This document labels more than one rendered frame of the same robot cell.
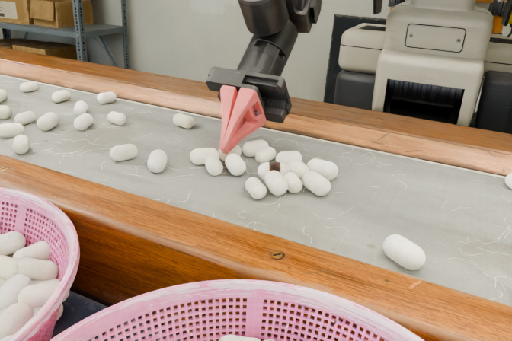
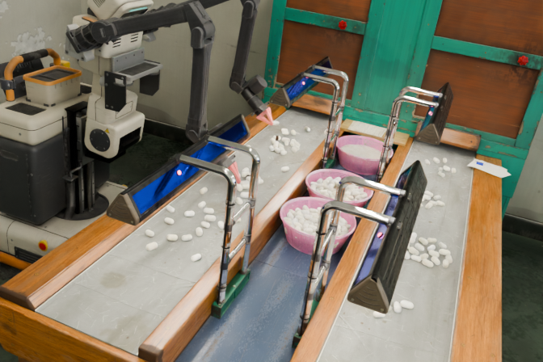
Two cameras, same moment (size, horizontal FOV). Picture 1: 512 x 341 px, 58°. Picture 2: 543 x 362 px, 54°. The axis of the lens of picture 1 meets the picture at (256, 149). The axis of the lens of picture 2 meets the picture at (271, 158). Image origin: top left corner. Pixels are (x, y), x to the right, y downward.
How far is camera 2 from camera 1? 2.04 m
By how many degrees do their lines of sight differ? 85
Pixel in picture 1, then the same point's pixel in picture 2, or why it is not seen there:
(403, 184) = (246, 162)
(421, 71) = (130, 127)
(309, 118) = not seen: hidden behind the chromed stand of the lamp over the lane
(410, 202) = not seen: hidden behind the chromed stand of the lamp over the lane
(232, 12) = not seen: outside the picture
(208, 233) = (290, 185)
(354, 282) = (301, 173)
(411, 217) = (265, 166)
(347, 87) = (41, 155)
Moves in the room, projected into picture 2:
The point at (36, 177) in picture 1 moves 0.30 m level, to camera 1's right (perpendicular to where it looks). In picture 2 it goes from (271, 208) to (268, 169)
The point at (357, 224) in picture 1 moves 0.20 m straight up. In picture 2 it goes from (270, 173) to (276, 128)
